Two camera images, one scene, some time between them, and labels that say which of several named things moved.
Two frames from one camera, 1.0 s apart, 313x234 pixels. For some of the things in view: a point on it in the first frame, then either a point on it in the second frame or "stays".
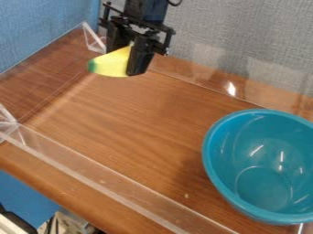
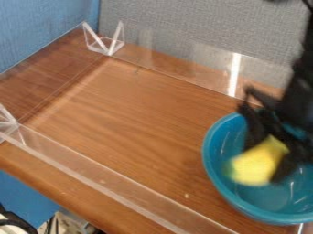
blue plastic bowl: (258, 158) stays
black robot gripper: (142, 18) → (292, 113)
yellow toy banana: (111, 63) → (253, 166)
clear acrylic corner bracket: (92, 41) stays
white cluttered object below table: (63, 223) stays
